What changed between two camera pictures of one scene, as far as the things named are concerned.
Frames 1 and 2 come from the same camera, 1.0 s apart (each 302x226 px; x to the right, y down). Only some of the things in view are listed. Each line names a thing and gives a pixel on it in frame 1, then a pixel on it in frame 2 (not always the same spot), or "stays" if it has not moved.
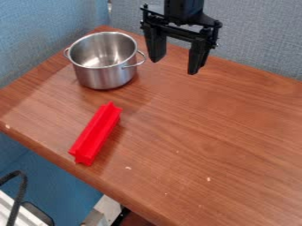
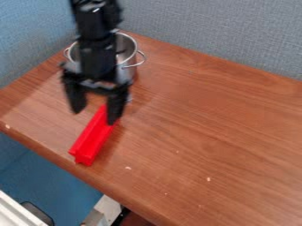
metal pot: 105,57 stays
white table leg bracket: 104,214 stays
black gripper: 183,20 to 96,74
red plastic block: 87,145 stays
